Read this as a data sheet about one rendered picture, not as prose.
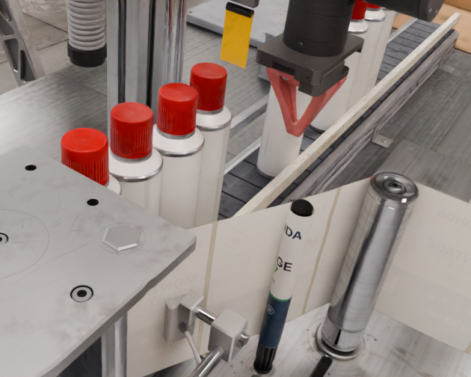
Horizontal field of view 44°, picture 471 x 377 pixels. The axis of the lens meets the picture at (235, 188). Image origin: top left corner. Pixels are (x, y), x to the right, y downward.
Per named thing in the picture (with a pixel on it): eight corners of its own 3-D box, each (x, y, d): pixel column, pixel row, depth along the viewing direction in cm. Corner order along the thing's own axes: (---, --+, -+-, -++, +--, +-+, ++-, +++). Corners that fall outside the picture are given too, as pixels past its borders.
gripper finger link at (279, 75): (342, 129, 62) (365, 46, 57) (312, 156, 57) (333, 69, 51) (287, 105, 65) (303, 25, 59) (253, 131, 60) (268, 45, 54)
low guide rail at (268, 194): (144, 327, 52) (145, 312, 51) (134, 320, 53) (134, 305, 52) (457, 22, 129) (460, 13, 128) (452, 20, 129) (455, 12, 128)
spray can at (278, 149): (282, 186, 75) (316, 33, 62) (248, 170, 76) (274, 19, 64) (301, 168, 78) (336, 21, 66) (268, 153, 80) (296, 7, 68)
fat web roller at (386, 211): (351, 369, 53) (414, 212, 42) (306, 344, 55) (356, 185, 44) (369, 337, 56) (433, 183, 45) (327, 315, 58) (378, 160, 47)
